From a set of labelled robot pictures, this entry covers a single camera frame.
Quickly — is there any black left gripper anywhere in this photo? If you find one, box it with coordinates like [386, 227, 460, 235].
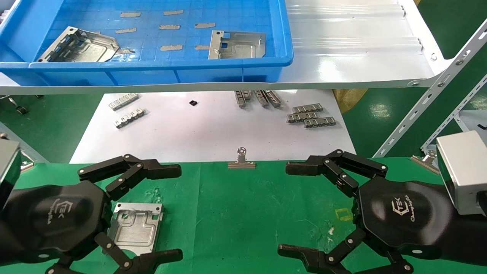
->
[0, 154, 184, 274]

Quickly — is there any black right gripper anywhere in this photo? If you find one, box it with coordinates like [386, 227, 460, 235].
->
[277, 149, 457, 274]

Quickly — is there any silver stamped metal plate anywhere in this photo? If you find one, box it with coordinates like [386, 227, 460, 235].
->
[107, 202, 165, 256]
[37, 26, 121, 62]
[208, 30, 266, 60]

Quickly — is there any silver binder clip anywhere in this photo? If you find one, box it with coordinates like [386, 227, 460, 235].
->
[228, 147, 256, 169]
[17, 150, 35, 172]
[410, 150, 441, 175]

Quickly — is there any yellow plastic bag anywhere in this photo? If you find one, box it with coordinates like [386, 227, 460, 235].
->
[333, 89, 369, 114]

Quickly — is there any blue plastic bin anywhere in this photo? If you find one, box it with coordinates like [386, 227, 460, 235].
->
[0, 0, 294, 87]

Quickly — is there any white shelf rack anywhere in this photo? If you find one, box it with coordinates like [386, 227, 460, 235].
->
[0, 0, 487, 158]

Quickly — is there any black caster wheel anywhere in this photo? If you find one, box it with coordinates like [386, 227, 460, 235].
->
[8, 97, 28, 115]

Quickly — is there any white slotted storage rack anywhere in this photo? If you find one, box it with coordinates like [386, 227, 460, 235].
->
[420, 76, 487, 153]

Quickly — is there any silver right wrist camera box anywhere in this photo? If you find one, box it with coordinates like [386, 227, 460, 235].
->
[436, 131, 487, 216]

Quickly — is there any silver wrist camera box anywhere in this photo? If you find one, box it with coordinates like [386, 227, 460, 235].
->
[0, 138, 21, 210]
[436, 131, 487, 216]

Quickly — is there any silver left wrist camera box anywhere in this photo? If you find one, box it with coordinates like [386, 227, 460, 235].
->
[0, 138, 21, 210]

